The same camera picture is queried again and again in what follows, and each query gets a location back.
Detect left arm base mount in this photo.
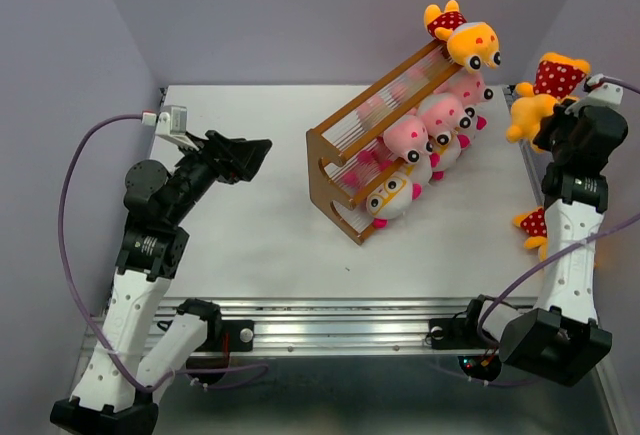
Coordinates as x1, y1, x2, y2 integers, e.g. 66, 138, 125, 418
185, 319, 255, 388

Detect aluminium rail frame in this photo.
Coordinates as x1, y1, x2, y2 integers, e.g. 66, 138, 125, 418
79, 294, 612, 356

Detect pink plush with wheels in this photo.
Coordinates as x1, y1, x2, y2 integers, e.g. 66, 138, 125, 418
408, 69, 493, 119

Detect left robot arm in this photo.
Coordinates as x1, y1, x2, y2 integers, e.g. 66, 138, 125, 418
50, 130, 272, 434

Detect white glasses plush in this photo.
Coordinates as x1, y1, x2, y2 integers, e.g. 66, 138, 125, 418
374, 154, 433, 190
430, 134, 471, 180
339, 161, 423, 232

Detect wooden toy shelf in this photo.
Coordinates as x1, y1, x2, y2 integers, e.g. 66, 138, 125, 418
306, 40, 461, 245

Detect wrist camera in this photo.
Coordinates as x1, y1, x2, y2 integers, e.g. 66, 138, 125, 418
566, 74, 624, 115
142, 105, 197, 150

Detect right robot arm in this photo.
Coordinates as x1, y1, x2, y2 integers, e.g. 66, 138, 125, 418
460, 97, 628, 387

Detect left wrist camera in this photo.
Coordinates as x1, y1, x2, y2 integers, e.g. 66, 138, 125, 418
142, 105, 197, 150

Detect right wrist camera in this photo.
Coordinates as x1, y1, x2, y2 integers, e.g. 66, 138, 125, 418
566, 74, 624, 115

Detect yellow bear plush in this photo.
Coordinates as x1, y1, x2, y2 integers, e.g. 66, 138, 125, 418
512, 206, 548, 261
505, 52, 591, 143
423, 0, 502, 73

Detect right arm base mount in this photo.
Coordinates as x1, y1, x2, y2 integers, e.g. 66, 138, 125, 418
425, 312, 524, 389

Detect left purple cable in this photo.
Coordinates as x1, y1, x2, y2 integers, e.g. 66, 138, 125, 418
57, 113, 270, 395

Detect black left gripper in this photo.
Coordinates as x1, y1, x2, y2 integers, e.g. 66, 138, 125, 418
166, 129, 273, 224

